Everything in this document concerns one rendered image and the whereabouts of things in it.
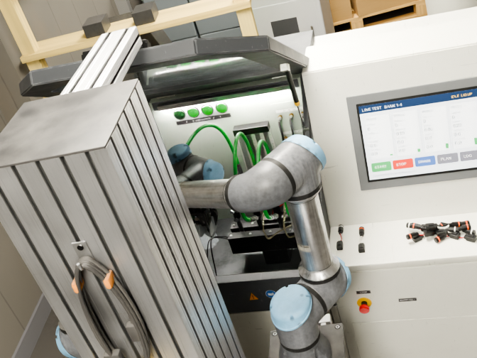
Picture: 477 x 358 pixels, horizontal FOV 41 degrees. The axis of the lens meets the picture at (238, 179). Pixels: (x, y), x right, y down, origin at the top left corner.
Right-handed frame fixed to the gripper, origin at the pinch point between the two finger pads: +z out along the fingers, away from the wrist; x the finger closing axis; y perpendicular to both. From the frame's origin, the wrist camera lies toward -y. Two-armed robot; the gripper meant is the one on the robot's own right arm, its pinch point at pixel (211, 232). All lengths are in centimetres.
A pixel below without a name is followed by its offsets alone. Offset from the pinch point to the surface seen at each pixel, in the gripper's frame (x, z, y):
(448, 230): 76, 21, -14
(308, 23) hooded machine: 2, 52, -311
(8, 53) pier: -145, -25, -151
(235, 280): 0.7, 26.2, -4.0
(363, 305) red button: 45, 39, 0
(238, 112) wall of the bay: 4, -13, -57
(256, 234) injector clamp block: 6.6, 23.2, -24.9
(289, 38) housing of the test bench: 26, -29, -85
